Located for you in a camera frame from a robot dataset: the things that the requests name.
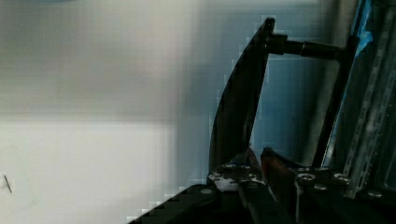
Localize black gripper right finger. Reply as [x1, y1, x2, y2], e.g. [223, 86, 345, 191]
[261, 147, 315, 224]

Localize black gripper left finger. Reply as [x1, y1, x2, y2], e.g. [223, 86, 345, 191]
[206, 147, 293, 224]

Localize black toaster oven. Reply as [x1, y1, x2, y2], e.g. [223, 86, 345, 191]
[208, 0, 396, 200]

